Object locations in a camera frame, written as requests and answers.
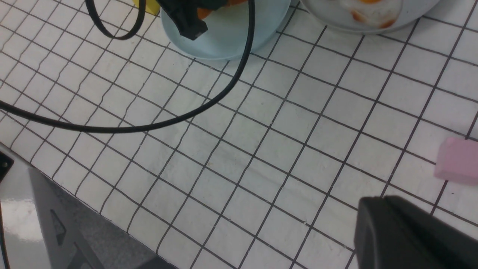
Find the other arm black gripper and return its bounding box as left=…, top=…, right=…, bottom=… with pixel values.
left=157, top=0, right=246, bottom=40

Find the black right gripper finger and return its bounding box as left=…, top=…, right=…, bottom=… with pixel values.
left=354, top=196, right=478, bottom=269

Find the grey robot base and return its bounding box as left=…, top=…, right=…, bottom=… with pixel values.
left=0, top=144, right=176, bottom=269

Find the yellow cube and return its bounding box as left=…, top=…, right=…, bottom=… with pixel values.
left=145, top=0, right=161, bottom=16

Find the light blue plate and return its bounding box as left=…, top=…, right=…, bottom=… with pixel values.
left=160, top=0, right=291, bottom=60

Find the pink cube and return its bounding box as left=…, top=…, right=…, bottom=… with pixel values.
left=434, top=137, right=478, bottom=185

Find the white grid tablecloth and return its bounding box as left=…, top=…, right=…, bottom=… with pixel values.
left=1, top=0, right=477, bottom=269

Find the grey plate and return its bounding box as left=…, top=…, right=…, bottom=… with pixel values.
left=301, top=0, right=439, bottom=34

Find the front right fried egg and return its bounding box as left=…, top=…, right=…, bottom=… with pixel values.
left=338, top=0, right=403, bottom=29

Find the black cable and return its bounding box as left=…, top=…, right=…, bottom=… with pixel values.
left=0, top=0, right=256, bottom=134

